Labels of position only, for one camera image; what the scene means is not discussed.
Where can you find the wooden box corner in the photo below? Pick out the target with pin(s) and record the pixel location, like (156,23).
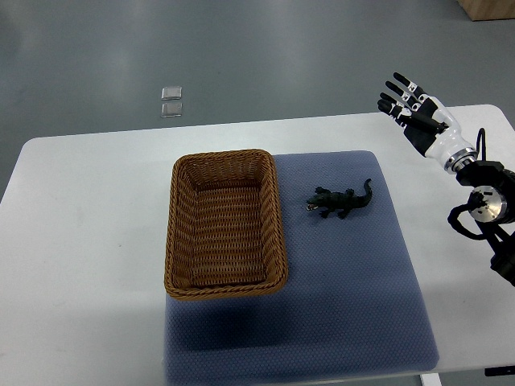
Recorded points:
(487,10)

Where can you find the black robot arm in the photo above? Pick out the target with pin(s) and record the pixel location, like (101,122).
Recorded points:
(490,205)

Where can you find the blue padded mat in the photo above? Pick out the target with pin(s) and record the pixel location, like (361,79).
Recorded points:
(351,306)

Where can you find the upper floor outlet plate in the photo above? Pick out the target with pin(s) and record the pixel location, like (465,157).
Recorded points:
(171,93)

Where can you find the white table leg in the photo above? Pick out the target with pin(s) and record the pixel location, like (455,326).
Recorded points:
(430,379)

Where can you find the brown wicker basket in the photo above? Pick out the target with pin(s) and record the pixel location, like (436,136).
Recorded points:
(225,235)

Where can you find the dark toy crocodile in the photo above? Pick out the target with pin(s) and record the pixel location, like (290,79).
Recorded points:
(343,202)

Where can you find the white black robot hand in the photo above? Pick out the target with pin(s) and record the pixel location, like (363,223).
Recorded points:
(427,124)

